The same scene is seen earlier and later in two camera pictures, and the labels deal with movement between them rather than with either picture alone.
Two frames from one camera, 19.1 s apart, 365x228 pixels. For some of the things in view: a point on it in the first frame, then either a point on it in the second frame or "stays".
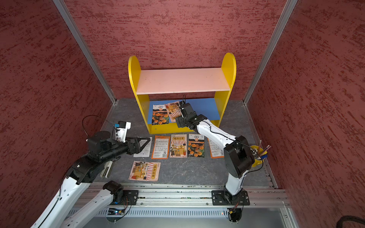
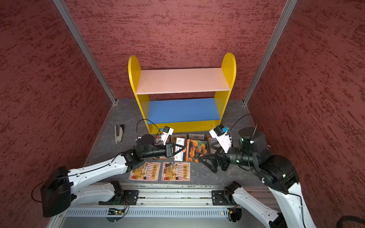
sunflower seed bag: (145, 171) stays
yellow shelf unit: (207, 91) stays
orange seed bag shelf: (216, 151) stays
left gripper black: (132, 150) -> (169, 149)
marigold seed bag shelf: (159, 115) -> (195, 148)
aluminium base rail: (192, 205) stays
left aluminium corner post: (85, 47) stays
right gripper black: (181, 122) -> (214, 165)
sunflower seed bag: (174, 110) -> (176, 171)
